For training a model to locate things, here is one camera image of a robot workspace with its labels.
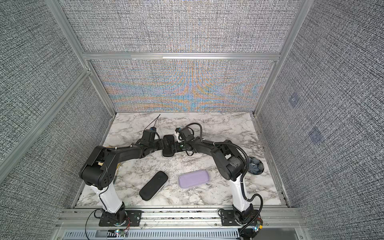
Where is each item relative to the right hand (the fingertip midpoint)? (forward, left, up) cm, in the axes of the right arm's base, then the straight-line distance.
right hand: (174, 142), depth 96 cm
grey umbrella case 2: (-23, -12, -2) cm, 26 cm away
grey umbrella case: (-2, +3, +7) cm, 8 cm away
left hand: (+2, +5, -1) cm, 5 cm away
